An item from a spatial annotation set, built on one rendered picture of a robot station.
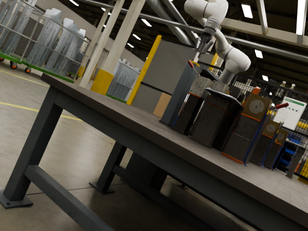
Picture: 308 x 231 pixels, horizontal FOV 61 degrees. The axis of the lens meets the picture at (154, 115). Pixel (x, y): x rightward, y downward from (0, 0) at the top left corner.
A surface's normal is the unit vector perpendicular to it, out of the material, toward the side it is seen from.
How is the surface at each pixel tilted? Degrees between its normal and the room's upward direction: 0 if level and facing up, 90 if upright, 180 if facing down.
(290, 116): 90
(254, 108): 90
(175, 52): 90
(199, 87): 90
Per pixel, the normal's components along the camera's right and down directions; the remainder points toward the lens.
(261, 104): -0.51, -0.20
